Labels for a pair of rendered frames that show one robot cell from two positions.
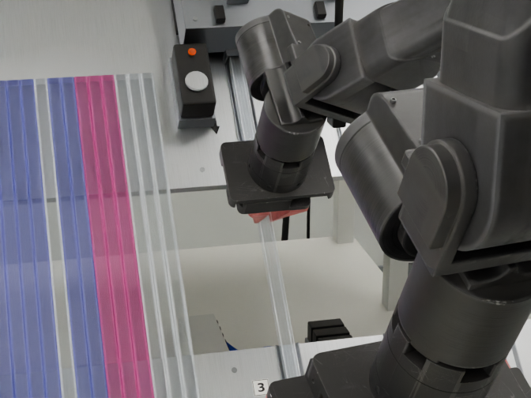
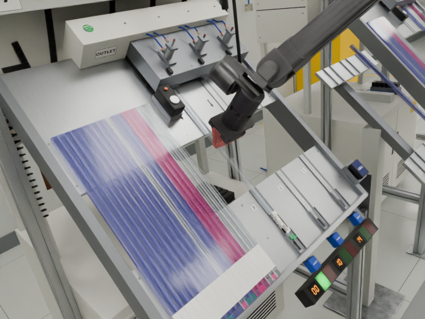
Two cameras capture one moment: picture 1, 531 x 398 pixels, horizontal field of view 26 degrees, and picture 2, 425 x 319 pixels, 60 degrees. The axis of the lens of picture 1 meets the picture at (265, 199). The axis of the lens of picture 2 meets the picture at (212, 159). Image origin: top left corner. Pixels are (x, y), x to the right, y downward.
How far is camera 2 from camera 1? 0.57 m
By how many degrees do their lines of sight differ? 27
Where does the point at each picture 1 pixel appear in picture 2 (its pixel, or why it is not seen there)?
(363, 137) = not seen: outside the picture
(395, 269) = (203, 159)
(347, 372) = not seen: outside the picture
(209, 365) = (233, 207)
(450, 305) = not seen: outside the picture
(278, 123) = (252, 99)
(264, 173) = (237, 123)
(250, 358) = (244, 198)
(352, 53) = (283, 60)
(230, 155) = (215, 122)
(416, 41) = (310, 48)
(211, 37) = (167, 81)
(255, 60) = (227, 77)
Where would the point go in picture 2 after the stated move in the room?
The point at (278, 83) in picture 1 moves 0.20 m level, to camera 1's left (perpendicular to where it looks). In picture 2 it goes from (243, 83) to (157, 109)
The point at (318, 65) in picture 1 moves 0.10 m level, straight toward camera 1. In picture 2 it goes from (271, 69) to (307, 75)
